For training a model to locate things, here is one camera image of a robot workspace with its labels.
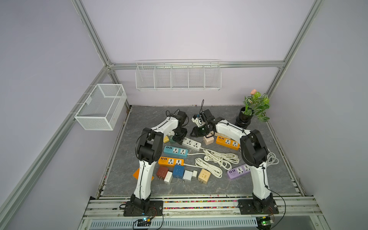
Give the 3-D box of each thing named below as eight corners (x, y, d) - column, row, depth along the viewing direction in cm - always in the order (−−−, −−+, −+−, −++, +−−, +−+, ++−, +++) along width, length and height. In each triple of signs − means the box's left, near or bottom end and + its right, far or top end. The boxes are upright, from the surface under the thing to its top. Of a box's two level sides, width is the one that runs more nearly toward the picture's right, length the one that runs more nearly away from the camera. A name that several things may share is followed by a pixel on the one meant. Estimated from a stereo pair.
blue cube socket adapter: (172, 177, 85) (172, 175, 81) (175, 165, 90) (175, 162, 86) (182, 179, 85) (182, 177, 81) (185, 167, 89) (184, 164, 85)
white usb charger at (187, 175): (182, 178, 85) (182, 177, 83) (185, 170, 88) (185, 169, 86) (190, 181, 84) (190, 180, 82) (193, 173, 87) (193, 171, 85)
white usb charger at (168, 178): (164, 182, 83) (163, 180, 80) (168, 172, 86) (167, 170, 83) (169, 184, 82) (169, 182, 79) (173, 174, 85) (173, 172, 82)
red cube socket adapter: (156, 178, 84) (155, 176, 81) (160, 167, 88) (159, 165, 85) (165, 180, 83) (164, 178, 80) (168, 169, 87) (168, 166, 84)
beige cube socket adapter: (197, 180, 82) (197, 178, 80) (201, 169, 86) (201, 167, 84) (207, 185, 81) (208, 183, 78) (211, 174, 85) (211, 171, 82)
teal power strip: (163, 152, 96) (162, 150, 94) (165, 146, 99) (165, 144, 97) (187, 157, 93) (187, 155, 91) (188, 151, 96) (188, 149, 94)
